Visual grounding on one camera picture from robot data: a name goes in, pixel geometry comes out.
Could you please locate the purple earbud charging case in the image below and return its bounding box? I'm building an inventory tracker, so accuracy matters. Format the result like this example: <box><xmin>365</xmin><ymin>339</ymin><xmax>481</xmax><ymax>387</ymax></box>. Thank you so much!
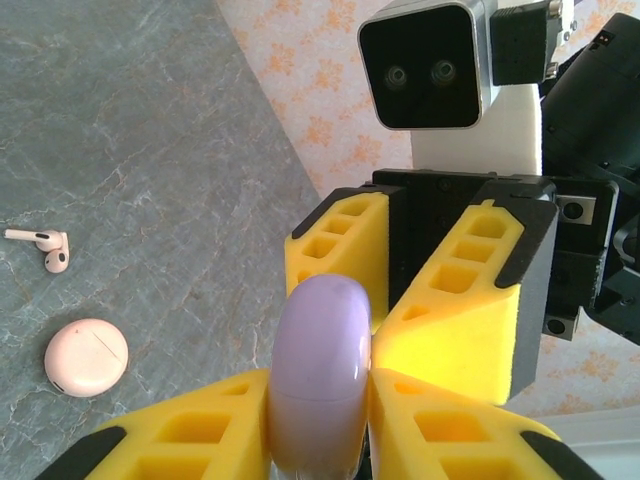
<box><xmin>267</xmin><ymin>276</ymin><xmax>374</xmax><ymax>480</ymax></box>

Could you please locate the black camera cable plug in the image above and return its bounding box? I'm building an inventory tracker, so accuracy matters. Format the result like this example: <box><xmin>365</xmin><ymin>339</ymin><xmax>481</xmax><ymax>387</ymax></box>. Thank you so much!
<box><xmin>488</xmin><ymin>0</ymin><xmax>576</xmax><ymax>87</ymax></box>

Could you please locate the pink wireless earbud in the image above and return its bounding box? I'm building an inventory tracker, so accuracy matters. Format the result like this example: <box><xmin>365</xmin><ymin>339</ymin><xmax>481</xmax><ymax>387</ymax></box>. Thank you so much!
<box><xmin>43</xmin><ymin>248</ymin><xmax>70</xmax><ymax>275</ymax></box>
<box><xmin>3</xmin><ymin>228</ymin><xmax>70</xmax><ymax>252</ymax></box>

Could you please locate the pink earbud charging case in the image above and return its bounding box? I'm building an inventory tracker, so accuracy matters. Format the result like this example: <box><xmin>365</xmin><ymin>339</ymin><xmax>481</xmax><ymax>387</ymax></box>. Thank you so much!
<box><xmin>43</xmin><ymin>318</ymin><xmax>130</xmax><ymax>399</ymax></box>

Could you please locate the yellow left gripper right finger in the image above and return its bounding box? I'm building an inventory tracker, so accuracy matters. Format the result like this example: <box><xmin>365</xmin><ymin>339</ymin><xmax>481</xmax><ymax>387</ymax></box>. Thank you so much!
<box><xmin>367</xmin><ymin>368</ymin><xmax>601</xmax><ymax>480</ymax></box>

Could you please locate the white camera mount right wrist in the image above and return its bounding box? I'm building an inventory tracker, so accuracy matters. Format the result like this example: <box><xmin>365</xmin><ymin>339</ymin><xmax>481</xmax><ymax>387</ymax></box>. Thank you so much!
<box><xmin>407</xmin><ymin>82</ymin><xmax>546</xmax><ymax>177</ymax></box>

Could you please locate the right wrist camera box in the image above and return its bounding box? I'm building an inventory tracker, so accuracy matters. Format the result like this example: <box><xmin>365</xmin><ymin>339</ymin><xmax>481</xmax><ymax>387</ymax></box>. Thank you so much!
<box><xmin>356</xmin><ymin>0</ymin><xmax>494</xmax><ymax>133</ymax></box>

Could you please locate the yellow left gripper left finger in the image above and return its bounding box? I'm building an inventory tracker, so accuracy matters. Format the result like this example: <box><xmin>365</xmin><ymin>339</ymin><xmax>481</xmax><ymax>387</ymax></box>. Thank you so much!
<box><xmin>37</xmin><ymin>368</ymin><xmax>275</xmax><ymax>480</ymax></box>

